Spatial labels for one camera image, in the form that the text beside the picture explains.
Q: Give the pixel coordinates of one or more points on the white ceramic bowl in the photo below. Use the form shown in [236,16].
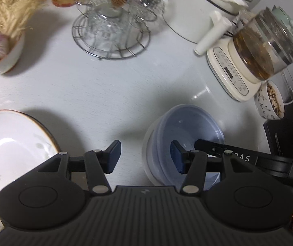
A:
[8,59]

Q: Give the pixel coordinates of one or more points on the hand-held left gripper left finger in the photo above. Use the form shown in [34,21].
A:
[114,156]

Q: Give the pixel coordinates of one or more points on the cream kettle base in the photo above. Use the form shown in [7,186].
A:
[228,69]

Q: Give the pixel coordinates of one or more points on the enoki mushroom bundle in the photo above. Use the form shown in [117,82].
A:
[5,10]

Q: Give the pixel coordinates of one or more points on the white floral plate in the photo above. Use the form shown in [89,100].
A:
[13,143]

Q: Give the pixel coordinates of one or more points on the blue plastic bowl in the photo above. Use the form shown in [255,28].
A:
[187,123]

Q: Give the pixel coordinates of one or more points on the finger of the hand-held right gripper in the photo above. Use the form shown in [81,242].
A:
[243,157]

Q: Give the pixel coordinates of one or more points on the white cooking pot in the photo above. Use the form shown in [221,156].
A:
[187,12]

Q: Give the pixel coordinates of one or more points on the black box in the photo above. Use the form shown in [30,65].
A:
[282,133]

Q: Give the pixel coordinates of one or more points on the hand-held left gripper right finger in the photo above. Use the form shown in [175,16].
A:
[177,158]

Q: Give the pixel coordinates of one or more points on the glass tea kettle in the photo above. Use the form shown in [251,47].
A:
[264,43]

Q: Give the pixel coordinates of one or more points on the floral tea cup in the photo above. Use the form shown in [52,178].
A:
[265,105]

